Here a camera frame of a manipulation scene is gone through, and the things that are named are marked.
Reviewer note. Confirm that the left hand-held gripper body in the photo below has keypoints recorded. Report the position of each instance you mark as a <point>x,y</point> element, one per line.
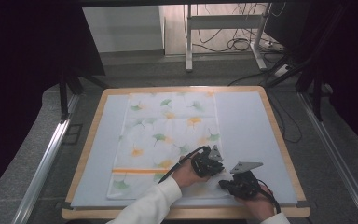
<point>203,163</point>

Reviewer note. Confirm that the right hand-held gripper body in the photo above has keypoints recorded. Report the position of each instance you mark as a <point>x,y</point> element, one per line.
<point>245,183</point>

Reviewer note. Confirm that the white leaf-print cloth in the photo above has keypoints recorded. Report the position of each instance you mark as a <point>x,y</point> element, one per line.
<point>161,140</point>

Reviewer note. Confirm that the person's left hand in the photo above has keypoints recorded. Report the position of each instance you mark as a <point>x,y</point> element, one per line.
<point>188,175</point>

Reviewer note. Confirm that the person's right hand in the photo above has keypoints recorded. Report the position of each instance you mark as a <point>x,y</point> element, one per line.
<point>258,207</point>

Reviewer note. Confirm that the pale blue table mat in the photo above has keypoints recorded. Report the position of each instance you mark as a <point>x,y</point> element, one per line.
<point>248,124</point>

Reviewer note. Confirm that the white power strip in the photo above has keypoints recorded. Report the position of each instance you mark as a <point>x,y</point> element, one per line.
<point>282,70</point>

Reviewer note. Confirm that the wooden table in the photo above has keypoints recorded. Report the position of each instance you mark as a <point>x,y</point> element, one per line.
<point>90,130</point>

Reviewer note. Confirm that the black metal stand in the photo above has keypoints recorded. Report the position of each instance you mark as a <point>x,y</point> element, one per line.
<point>63,93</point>
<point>315,87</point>

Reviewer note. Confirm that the dark floor grate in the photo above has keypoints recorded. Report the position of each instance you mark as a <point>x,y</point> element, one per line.
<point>73,134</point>

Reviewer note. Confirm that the dark curtain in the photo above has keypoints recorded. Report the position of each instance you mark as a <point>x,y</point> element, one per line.
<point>357,77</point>
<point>18,77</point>

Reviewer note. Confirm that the white cabinet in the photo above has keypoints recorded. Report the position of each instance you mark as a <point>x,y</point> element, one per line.
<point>124,28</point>

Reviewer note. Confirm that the metal floor rail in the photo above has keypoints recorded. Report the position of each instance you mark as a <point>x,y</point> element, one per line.
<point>338,161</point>
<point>43,168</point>

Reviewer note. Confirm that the white desk frame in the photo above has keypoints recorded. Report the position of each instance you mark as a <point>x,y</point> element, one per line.
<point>223,21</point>

